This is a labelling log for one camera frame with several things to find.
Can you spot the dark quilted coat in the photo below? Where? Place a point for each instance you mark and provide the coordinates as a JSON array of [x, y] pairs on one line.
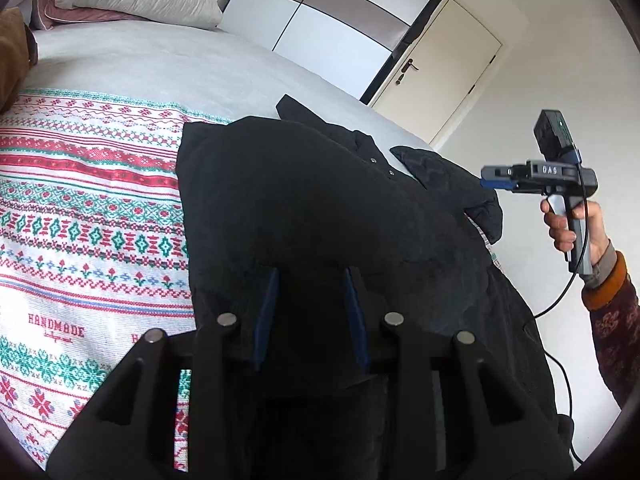
[[440, 175]]

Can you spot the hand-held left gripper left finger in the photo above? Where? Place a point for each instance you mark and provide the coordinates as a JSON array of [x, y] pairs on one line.
[[265, 320]]

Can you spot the person's right forearm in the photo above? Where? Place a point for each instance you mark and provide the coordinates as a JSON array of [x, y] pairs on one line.
[[615, 320]]

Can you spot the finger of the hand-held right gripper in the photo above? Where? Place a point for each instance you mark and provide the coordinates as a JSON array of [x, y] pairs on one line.
[[497, 176]]

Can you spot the person's right hand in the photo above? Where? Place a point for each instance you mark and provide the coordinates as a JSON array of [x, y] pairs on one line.
[[560, 232]]

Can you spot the red green patterned blanket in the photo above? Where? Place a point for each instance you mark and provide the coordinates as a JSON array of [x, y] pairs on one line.
[[90, 210]]

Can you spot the brown cushion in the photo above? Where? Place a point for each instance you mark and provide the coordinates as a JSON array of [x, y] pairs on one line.
[[12, 60]]

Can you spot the white grey wardrobe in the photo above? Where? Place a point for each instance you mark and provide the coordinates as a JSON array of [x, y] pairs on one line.
[[325, 25]]

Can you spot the black snap-button jacket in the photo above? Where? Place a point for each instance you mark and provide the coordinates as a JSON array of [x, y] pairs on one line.
[[300, 200]]

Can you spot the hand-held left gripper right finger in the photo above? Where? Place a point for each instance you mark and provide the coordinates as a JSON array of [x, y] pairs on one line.
[[357, 320]]

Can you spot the cream door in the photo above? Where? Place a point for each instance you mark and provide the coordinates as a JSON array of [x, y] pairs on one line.
[[450, 70]]

